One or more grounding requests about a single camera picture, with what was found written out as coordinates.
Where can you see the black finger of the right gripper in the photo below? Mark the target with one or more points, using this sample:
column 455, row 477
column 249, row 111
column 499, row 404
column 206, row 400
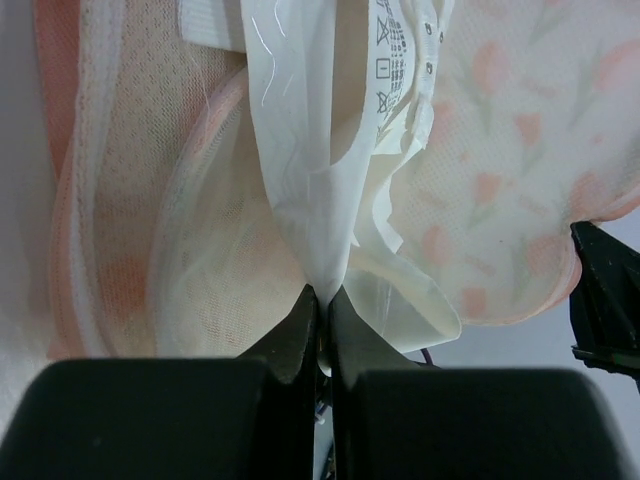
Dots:
column 604, row 306

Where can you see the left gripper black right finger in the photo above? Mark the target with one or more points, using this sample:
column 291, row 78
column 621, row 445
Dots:
column 395, row 419

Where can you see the floral laundry bag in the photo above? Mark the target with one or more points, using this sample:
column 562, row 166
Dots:
column 164, row 242

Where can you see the white bra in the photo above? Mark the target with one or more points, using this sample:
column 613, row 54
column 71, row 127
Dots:
column 340, row 95

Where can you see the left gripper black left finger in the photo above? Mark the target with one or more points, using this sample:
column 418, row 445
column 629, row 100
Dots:
column 251, row 417

